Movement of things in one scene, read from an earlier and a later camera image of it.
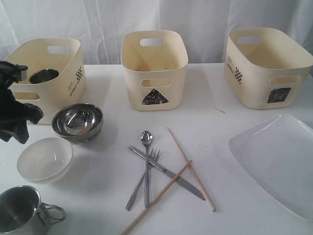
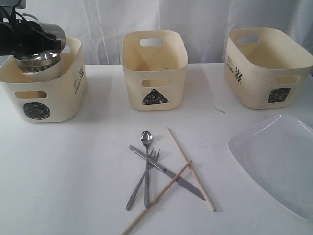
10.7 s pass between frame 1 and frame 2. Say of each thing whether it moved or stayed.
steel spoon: stayed
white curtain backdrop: stayed
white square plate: stayed
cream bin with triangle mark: stayed
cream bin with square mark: stayed
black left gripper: moved
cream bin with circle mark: stayed
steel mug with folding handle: moved
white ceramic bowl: moved
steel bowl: moved
